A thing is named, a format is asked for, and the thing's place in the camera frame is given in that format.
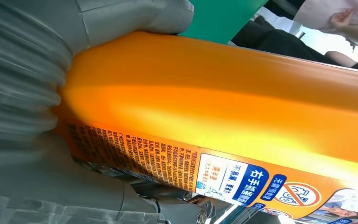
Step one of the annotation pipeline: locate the green table mat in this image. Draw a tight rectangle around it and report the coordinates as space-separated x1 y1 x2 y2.
179 0 269 44

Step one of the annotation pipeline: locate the person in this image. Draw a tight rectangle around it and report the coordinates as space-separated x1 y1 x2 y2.
293 0 358 50
231 15 358 72

